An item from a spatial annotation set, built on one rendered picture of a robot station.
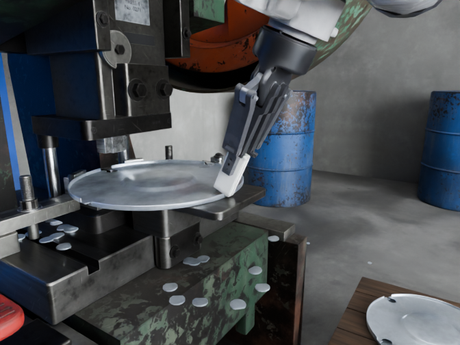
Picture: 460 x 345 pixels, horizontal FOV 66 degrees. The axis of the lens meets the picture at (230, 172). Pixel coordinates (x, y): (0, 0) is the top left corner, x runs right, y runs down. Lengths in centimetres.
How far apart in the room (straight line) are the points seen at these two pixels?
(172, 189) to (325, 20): 32
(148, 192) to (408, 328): 73
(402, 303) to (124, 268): 79
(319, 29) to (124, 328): 43
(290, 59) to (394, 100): 336
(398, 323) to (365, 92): 300
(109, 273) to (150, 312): 9
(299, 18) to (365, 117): 343
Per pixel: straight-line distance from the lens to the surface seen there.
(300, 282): 83
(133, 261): 59
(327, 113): 393
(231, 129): 46
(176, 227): 60
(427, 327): 106
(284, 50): 43
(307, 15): 43
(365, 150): 387
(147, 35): 65
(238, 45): 89
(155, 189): 56
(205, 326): 64
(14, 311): 37
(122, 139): 69
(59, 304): 53
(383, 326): 103
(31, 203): 62
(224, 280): 65
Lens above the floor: 95
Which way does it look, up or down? 14 degrees down
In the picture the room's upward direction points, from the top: straight up
